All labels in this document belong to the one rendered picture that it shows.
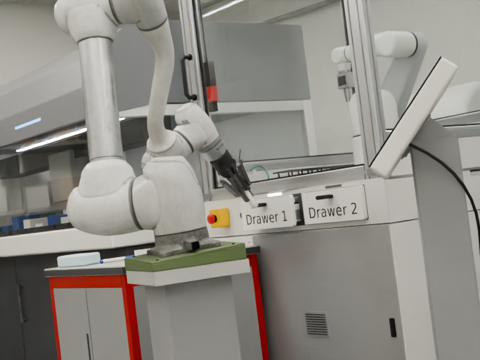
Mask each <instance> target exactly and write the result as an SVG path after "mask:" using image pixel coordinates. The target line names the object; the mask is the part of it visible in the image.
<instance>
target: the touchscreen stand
mask: <svg viewBox="0 0 480 360"><path fill-rule="evenodd" d="M411 144H413V145H415V146H417V147H419V148H421V149H423V150H426V151H428V152H429V153H430V154H432V155H434V156H435V157H436V158H438V159H440V160H442V161H443V162H444V163H445V164H446V165H447V166H448V167H449V168H450V169H452V170H453V171H454V172H455V173H456V175H457V176H458V177H459V178H460V179H461V180H462V182H463V183H464V177H463V171H462V165H461V154H460V149H459V138H458V136H457V135H450V136H440V137H434V138H428V139H417V140H413V141H411ZM410 155H411V166H412V171H413V178H414V188H415V194H416V205H417V211H418V217H419V228H420V233H421V244H422V250H423V256H424V266H425V272H426V283H427V289H428V298H429V308H430V314H431V325H432V331H433V337H434V347H435V353H436V360H480V303H479V293H478V286H477V280H476V270H475V264H474V254H473V248H472V242H471V232H470V226H469V215H468V209H467V204H466V193H465V191H464V189H463V187H462V185H461V184H460V183H459V182H458V181H457V180H456V178H455V177H454V176H453V174H452V173H450V172H449V171H448V170H447V169H446V168H445V167H443V166H442V165H441V164H440V163H439V162H437V161H436V160H434V159H433V158H431V157H430V156H428V155H426V154H425V153H423V152H421V151H419V150H417V149H414V148H412V147H411V153H410Z"/></svg>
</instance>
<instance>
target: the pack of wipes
mask: <svg viewBox="0 0 480 360"><path fill-rule="evenodd" d="M100 260H101V259H100V253H99V252H92V253H82V254H72V255H66V256H59V257H58V258H57V262H58V267H59V268H65V267H75V266H87V265H92V264H99V263H100Z"/></svg>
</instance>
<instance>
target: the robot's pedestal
mask: <svg viewBox="0 0 480 360"><path fill-rule="evenodd" d="M249 272H250V266H249V259H248V258H246V259H238V260H233V261H223V262H218V263H212V264H203V265H198V266H189V267H184V268H178V269H169V270H163V271H154V272H150V271H126V277H127V283H128V284H138V285H145V288H146V300H147V306H148V313H149V325H150V331H151V342H152V349H153V355H154V360H242V359H241V348H240V342H239V330H238V324H237V317H236V307H235V300H234V289H233V283H232V276H231V275H234V274H243V273H249Z"/></svg>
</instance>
